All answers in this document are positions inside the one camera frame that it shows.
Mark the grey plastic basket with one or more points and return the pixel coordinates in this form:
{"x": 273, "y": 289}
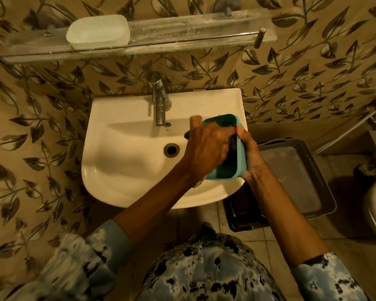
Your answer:
{"x": 297, "y": 178}

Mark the teal plastic container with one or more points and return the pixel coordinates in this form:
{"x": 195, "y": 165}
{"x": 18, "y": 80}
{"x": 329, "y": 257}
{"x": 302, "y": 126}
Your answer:
{"x": 228, "y": 167}

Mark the metal shelf bracket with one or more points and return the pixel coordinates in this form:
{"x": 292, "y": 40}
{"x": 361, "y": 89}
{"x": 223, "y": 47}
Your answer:
{"x": 227, "y": 9}

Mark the person's right hand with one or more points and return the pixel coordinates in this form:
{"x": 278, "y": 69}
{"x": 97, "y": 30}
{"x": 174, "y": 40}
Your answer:
{"x": 253, "y": 159}

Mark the metal faucet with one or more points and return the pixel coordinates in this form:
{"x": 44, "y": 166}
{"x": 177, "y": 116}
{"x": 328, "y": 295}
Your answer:
{"x": 159, "y": 103}

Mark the white plastic tub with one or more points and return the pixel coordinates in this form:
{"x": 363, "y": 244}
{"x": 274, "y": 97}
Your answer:
{"x": 97, "y": 31}

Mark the white ceramic washbasin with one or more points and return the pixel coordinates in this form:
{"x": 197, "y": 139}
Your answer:
{"x": 125, "y": 172}

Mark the person's right forearm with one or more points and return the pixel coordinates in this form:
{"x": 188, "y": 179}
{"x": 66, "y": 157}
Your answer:
{"x": 285, "y": 222}

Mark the blue patterned garment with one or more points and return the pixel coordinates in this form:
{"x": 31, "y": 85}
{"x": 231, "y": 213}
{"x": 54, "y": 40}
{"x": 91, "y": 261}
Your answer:
{"x": 213, "y": 272}

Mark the person's left hand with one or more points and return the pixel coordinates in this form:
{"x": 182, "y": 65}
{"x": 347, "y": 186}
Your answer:
{"x": 203, "y": 153}

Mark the dark plastic crate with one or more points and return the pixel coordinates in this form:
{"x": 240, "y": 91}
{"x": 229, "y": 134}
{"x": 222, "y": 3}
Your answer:
{"x": 241, "y": 210}

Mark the metal sink drain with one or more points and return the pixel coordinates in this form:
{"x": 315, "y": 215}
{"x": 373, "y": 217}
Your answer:
{"x": 171, "y": 150}

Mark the person's left forearm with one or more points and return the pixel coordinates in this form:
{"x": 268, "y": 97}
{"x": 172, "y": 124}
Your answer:
{"x": 156, "y": 203}

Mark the person's right thumb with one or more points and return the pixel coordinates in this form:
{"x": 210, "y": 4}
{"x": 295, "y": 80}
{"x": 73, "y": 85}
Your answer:
{"x": 243, "y": 136}

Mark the glass wall shelf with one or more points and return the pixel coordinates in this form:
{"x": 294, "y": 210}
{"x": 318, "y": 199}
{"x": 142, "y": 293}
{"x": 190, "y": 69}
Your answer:
{"x": 181, "y": 31}

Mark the person's left fingers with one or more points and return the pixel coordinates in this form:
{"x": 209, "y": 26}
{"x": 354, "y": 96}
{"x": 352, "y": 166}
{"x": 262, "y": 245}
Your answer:
{"x": 219, "y": 134}

